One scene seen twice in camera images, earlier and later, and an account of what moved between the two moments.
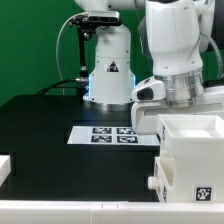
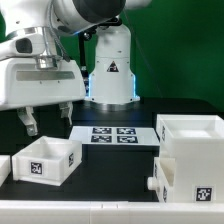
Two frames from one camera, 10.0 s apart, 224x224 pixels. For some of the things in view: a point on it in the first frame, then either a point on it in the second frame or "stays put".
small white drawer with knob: (165, 177) stays put
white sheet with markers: (109, 135) stays put
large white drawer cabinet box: (196, 143) stays put
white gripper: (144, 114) → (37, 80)
